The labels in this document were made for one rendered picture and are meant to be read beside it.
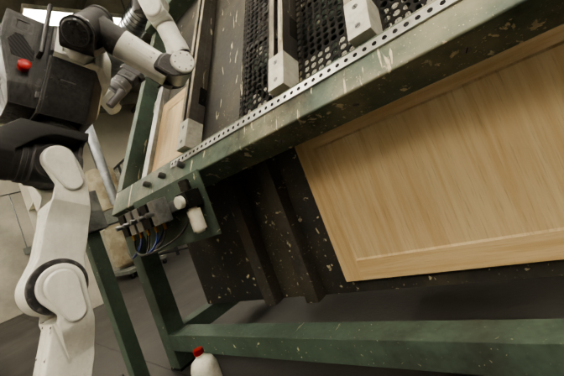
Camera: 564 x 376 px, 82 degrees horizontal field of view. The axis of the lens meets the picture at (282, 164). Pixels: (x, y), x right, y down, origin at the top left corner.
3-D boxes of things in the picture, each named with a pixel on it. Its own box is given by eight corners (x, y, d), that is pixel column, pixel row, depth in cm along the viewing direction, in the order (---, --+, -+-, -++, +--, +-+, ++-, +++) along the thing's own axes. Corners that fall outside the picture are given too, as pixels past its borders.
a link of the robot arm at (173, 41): (179, 17, 109) (206, 69, 110) (173, 34, 118) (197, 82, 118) (148, 22, 104) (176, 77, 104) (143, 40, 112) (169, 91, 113)
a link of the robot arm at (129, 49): (183, 86, 103) (113, 42, 95) (174, 101, 114) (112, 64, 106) (199, 59, 108) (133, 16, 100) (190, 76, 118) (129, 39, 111)
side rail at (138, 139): (137, 198, 173) (116, 193, 166) (167, 44, 221) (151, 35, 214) (143, 195, 169) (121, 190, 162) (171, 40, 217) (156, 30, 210)
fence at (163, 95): (148, 182, 154) (141, 180, 151) (175, 35, 195) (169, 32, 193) (154, 180, 151) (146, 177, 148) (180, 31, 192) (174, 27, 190)
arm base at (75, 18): (104, 35, 92) (64, 7, 88) (87, 70, 98) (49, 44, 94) (126, 23, 104) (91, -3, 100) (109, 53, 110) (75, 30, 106)
